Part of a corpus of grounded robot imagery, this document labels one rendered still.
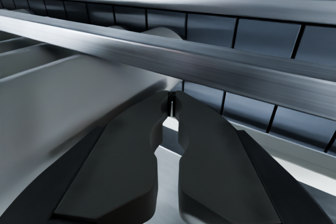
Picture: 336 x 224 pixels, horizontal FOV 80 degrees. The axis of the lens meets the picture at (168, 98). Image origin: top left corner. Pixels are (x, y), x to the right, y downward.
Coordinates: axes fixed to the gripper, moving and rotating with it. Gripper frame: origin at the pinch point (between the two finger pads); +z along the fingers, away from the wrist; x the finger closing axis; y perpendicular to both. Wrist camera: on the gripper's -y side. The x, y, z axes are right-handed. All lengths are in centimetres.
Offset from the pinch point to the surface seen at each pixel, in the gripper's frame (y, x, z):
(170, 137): 11.4, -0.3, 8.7
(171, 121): 3.9, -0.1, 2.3
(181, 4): -4.2, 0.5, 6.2
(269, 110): 2.5, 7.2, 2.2
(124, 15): -3.0, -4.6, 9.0
